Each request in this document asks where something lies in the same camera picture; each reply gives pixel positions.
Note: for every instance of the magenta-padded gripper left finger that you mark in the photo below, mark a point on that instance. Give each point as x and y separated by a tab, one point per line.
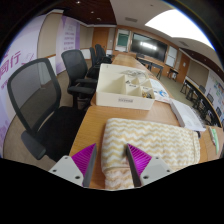
77	165

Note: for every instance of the cream yellow zigzag towel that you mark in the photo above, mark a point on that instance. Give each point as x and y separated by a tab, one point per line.
160	140

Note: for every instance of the dark desk with black legs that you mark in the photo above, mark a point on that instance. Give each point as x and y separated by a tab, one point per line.
151	64

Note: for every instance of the small dark side table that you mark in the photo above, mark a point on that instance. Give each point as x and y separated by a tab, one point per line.
173	70

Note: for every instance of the group of black chairs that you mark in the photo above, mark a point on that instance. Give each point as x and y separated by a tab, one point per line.
210	106

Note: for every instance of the large black wall screen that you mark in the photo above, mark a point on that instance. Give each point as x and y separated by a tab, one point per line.
148	46

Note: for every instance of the colourful wall poster board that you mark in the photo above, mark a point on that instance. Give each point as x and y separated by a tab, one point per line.
216	90

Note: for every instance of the blue and white leaflet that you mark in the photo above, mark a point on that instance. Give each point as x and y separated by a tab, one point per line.
163	95

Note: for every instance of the white divided organizer box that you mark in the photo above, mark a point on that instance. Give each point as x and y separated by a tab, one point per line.
115	90

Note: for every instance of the whiteboard with green panel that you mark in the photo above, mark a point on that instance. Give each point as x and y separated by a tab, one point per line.
122	39

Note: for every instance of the bright ceiling light panel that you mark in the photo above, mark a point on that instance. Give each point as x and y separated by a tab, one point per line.
176	25

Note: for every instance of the purple white wall banner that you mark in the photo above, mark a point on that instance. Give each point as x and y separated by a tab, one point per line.
16	63

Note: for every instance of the long curved wooden table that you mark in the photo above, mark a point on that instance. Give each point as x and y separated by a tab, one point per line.
203	100

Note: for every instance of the white paper sheet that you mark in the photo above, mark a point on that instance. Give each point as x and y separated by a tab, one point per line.
156	83

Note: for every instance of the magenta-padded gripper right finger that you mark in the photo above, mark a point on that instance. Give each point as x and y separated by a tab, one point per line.
144	165

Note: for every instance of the purple and white standing banner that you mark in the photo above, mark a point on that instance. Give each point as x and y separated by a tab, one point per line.
68	43

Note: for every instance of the brown wooden door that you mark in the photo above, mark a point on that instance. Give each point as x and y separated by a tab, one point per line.
100	39

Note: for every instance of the white thick book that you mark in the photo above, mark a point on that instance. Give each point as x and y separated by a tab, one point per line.
186	115

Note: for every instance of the black mesh office chair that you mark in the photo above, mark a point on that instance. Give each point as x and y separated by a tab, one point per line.
40	110
76	70

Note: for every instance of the row of black office chairs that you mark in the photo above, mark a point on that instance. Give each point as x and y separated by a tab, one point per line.
99	56

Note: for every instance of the plain white whiteboard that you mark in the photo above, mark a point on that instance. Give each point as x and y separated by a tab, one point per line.
171	56

